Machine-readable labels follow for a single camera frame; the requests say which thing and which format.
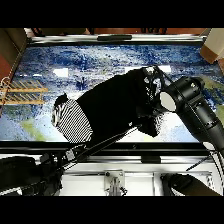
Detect black white striped garment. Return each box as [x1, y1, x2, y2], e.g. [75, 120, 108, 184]
[51, 94, 95, 144]

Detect cardboard box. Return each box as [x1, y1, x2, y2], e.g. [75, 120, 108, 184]
[199, 28, 224, 65]

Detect black cable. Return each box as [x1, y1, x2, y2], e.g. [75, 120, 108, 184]
[185, 148, 224, 173]

